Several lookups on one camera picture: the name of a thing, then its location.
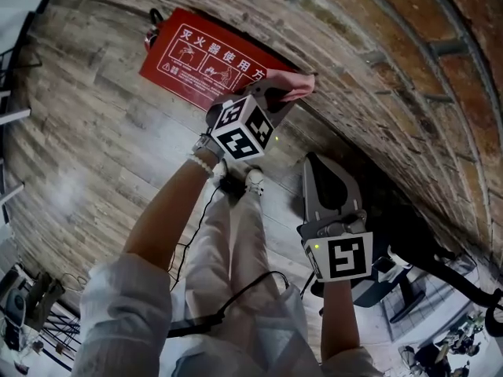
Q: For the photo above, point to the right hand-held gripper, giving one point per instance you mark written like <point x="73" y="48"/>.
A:
<point x="346" y="255"/>

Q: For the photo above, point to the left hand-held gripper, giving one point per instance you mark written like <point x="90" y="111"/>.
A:
<point x="239" y="132"/>

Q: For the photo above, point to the pink cloth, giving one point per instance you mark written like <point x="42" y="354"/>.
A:
<point x="292" y="83"/>

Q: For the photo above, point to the red fire extinguisher box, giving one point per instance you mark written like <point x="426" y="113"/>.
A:
<point x="196" y="61"/>

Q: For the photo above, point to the person's left forearm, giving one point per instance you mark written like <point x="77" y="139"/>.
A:
<point x="169" y="218"/>

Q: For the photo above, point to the person's right forearm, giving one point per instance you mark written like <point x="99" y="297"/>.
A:
<point x="340" y="320"/>

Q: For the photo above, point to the person's left hand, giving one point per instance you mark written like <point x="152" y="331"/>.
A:
<point x="208" y="149"/>

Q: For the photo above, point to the person's right white shoe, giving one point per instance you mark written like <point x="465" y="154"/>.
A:
<point x="254" y="179"/>

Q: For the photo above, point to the person's white shoe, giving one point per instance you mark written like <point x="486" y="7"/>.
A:
<point x="220" y="169"/>
<point x="254" y="179"/>

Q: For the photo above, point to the person's left white shoe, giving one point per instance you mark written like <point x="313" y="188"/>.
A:
<point x="220" y="169"/>

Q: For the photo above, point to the person's light trousers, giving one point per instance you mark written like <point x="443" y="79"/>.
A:
<point x="236" y="242"/>

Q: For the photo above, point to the white checked box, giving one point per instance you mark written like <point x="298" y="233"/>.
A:
<point x="432" y="297"/>

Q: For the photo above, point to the person's light shirt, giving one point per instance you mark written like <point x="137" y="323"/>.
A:
<point x="125" y="312"/>

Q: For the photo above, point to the white desk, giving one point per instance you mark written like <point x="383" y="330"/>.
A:
<point x="13" y="115"/>

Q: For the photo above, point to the olive green bag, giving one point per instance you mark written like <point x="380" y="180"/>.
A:
<point x="45" y="297"/>

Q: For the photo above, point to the black metal rack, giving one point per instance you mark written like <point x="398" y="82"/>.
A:
<point x="63" y="328"/>

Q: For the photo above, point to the round white fan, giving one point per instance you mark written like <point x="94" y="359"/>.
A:
<point x="15" y="306"/>

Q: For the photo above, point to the small white camera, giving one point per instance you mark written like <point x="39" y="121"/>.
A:
<point x="399" y="259"/>

